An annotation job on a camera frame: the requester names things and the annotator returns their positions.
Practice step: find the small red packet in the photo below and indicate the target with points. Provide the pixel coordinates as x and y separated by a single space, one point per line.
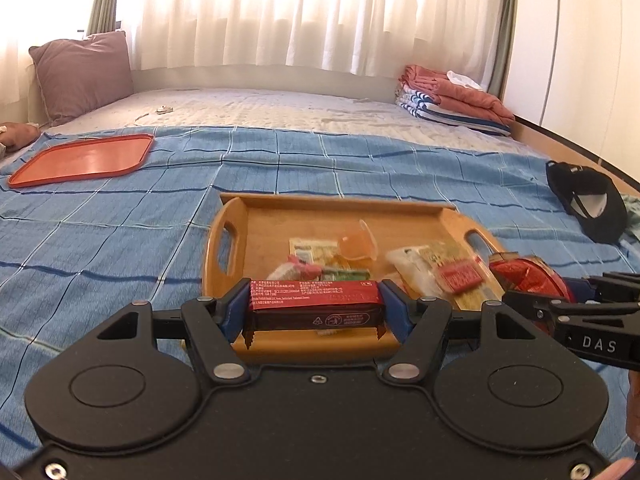
459 275

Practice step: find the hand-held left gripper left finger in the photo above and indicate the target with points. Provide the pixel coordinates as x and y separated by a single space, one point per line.
234 310

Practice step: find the white cloth on blanket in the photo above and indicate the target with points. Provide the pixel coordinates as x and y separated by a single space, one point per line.
462 80

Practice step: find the flat red plastic tray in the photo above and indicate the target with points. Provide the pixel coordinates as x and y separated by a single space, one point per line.
80 160

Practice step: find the black cap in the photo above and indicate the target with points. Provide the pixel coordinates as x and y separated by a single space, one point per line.
605 220

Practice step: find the pale green cloth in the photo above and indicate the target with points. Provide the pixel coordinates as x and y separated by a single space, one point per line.
632 220

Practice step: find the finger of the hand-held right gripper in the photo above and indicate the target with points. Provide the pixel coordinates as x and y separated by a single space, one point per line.
582 291
530 305

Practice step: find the olive yellow snack packet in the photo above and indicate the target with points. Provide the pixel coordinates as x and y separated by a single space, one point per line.
440 255

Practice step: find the folded blue striped towel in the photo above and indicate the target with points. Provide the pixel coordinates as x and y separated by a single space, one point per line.
430 110

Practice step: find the wooden bed frame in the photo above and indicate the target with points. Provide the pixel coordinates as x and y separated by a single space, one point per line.
560 147

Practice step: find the white sheer curtain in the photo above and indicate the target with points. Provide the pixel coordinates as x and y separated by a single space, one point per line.
300 10

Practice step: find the purple pillow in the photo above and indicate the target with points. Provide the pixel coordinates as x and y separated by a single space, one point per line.
82 80

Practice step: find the clear plastic snack packet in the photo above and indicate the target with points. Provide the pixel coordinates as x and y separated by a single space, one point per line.
410 267

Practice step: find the white mattress sheet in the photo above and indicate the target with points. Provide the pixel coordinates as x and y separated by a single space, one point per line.
280 107

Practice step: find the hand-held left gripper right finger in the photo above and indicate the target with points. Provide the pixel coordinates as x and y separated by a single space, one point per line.
396 310

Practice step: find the pink clear snack packet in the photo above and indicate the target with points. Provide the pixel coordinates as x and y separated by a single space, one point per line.
295 269

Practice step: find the large red snack packet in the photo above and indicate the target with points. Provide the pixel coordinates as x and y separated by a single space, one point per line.
530 272

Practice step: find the brown plush cushion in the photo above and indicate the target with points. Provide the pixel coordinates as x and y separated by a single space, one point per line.
20 135

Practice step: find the pale yellow snack packet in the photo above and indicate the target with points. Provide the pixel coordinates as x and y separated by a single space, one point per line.
312 250

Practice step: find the round jelly cup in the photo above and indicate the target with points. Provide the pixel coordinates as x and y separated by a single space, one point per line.
357 245

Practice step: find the blue checked blanket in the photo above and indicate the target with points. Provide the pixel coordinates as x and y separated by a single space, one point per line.
100 240

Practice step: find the green snack packet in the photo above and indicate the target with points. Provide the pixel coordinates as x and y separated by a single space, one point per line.
345 274

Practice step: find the folded clothes stack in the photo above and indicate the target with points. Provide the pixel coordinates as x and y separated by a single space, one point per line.
460 97

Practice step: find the dark red chocolate bar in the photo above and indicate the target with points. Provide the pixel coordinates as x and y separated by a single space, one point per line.
315 305

